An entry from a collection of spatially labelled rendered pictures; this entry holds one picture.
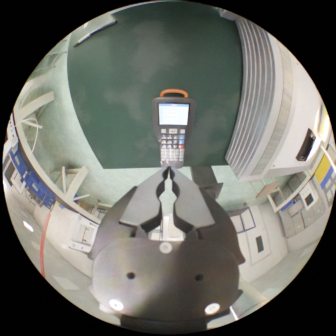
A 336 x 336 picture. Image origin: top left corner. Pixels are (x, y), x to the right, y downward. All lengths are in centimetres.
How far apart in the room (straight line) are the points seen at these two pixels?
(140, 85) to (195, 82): 11
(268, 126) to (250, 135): 5
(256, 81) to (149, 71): 21
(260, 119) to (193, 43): 20
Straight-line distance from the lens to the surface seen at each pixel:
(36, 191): 259
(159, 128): 22
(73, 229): 208
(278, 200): 488
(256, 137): 22
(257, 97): 23
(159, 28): 28
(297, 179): 436
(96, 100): 29
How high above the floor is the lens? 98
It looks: 46 degrees down
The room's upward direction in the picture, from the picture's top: 179 degrees counter-clockwise
